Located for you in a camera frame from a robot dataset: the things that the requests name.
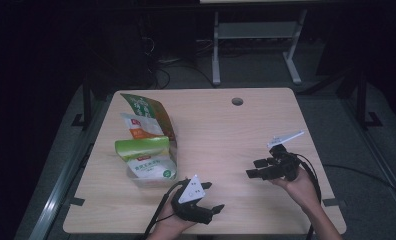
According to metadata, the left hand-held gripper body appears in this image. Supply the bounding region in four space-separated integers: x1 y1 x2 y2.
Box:
170 174 214 225

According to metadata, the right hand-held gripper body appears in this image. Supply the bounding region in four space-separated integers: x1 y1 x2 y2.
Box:
266 130 306 183

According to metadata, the clear plastic container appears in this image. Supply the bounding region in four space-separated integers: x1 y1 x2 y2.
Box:
125 139 179 189

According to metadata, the white and green packet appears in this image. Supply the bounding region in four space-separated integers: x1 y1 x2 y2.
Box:
114 135 178 181

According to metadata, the green and red packet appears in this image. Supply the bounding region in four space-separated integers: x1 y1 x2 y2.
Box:
119 92 177 142

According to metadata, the person's right hand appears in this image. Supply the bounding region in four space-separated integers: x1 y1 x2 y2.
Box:
270 165 316 215

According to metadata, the person's left hand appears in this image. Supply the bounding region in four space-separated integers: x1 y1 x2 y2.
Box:
145 194 201 240

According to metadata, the black metal stand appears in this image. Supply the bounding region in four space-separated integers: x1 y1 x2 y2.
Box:
71 75 94 130
355 68 384 130

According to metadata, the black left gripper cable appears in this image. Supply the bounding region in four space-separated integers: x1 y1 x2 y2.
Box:
141 179 188 240

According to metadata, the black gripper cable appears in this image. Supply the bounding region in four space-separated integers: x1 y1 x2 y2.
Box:
294 152 323 240
141 179 188 240

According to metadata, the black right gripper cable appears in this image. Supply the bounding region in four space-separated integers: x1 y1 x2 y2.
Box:
294 152 323 240

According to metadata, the black floor cable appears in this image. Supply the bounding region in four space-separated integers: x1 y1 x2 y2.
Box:
321 163 396 202

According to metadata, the aluminium floor rail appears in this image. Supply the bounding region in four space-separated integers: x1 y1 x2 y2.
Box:
27 98 112 240
340 98 396 216

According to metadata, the thin black looped cable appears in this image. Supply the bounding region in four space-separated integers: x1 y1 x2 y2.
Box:
145 36 218 90

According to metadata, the white metal table frame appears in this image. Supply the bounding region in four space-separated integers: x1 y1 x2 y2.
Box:
199 0 309 86

